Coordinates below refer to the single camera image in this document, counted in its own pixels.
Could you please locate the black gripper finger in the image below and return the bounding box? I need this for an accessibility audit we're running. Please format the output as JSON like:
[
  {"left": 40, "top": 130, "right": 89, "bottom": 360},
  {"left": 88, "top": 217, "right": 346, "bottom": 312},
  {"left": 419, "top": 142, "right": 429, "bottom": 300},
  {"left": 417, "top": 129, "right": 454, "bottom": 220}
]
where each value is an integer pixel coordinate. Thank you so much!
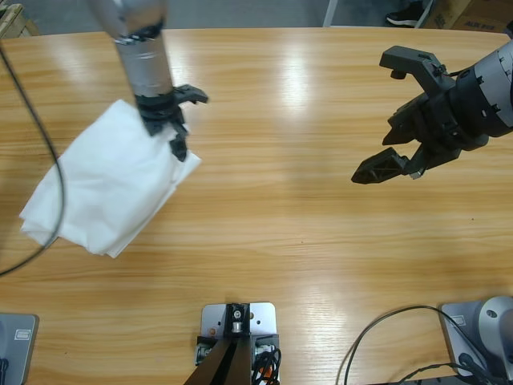
[
  {"left": 350, "top": 147, "right": 419, "bottom": 187},
  {"left": 172, "top": 83, "right": 210, "bottom": 107},
  {"left": 378, "top": 46, "right": 454, "bottom": 99},
  {"left": 167, "top": 128, "right": 190, "bottom": 164}
]

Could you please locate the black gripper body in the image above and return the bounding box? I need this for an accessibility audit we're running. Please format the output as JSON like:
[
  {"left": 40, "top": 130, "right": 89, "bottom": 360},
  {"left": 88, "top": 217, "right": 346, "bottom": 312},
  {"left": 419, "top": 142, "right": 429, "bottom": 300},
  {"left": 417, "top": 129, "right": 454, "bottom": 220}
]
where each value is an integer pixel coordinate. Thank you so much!
[
  {"left": 383, "top": 68, "right": 491, "bottom": 179},
  {"left": 132, "top": 84, "right": 192, "bottom": 139}
]

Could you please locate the black white shoe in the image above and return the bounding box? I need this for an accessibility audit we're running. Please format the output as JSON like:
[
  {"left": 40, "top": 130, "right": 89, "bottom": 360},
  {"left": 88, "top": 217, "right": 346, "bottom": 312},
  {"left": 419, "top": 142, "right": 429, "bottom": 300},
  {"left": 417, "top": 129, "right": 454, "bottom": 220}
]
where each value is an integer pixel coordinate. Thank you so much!
[{"left": 385, "top": 0, "right": 426, "bottom": 28}]

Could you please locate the brown cardboard box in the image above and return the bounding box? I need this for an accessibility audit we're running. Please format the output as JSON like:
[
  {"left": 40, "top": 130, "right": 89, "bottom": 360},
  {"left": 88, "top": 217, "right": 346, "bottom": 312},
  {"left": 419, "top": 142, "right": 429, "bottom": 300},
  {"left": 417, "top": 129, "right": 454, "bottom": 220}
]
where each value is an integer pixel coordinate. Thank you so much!
[{"left": 429, "top": 0, "right": 513, "bottom": 34}]

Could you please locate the wooden pallet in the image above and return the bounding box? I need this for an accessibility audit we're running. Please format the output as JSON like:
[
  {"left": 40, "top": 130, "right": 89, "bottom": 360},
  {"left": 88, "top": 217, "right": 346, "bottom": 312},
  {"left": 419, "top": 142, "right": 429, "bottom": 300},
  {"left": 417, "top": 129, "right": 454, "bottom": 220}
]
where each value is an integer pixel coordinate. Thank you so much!
[{"left": 0, "top": 2, "right": 41, "bottom": 39}]

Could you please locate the white metal post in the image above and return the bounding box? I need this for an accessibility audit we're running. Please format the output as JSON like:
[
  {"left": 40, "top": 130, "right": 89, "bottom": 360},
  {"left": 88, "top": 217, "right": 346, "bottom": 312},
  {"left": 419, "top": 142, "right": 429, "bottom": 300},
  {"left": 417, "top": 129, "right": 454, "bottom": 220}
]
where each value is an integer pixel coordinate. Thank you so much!
[{"left": 322, "top": 0, "right": 341, "bottom": 28}]

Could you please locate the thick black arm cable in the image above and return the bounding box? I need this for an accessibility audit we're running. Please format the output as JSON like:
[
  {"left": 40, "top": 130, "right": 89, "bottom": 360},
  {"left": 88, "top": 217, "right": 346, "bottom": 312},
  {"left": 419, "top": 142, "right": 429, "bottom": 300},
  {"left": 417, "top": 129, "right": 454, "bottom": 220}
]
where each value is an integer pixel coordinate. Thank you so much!
[{"left": 0, "top": 40, "right": 67, "bottom": 278}]

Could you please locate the black cable at base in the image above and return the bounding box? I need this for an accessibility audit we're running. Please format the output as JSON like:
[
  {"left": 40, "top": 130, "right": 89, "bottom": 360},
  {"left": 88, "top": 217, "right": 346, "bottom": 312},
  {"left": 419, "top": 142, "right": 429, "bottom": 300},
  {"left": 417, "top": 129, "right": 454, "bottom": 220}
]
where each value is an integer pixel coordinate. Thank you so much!
[{"left": 335, "top": 304, "right": 490, "bottom": 385}]

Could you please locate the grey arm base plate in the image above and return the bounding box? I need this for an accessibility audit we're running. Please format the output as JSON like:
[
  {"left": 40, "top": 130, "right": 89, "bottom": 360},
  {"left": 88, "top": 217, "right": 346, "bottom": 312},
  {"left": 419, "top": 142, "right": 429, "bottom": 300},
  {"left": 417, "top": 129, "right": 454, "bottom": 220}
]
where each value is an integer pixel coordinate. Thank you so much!
[
  {"left": 0, "top": 313, "right": 38, "bottom": 385},
  {"left": 440, "top": 296, "right": 513, "bottom": 379}
]

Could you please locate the white block with dark post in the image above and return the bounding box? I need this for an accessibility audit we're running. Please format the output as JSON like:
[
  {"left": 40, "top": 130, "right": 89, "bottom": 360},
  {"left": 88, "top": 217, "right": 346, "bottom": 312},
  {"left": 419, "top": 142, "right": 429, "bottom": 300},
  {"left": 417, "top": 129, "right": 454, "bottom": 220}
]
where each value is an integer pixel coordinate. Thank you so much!
[{"left": 192, "top": 302, "right": 283, "bottom": 385}]

